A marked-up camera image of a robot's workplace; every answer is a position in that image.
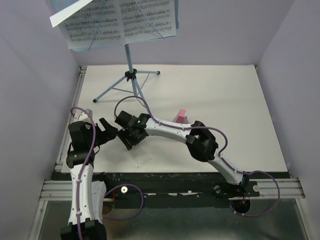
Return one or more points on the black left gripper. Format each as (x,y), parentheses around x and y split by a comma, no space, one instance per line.
(109,133)

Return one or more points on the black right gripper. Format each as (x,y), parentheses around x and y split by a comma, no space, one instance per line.
(122,135)

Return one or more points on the clear metronome cover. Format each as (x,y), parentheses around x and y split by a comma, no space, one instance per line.
(140,156)

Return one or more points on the pink metronome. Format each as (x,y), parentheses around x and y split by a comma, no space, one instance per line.
(181,117)

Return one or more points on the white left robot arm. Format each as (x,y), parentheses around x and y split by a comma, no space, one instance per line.
(85,219)

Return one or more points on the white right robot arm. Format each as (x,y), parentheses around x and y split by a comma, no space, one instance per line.
(201,143)

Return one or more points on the blue music stand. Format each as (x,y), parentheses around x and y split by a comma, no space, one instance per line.
(130,62)

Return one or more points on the sheet music pages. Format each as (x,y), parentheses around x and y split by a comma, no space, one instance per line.
(117,22)

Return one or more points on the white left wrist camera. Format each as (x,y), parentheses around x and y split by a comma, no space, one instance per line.
(85,118)

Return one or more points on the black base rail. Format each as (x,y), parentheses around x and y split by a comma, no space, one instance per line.
(188,190)

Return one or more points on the aluminium frame rail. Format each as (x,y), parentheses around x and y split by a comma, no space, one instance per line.
(56,191)

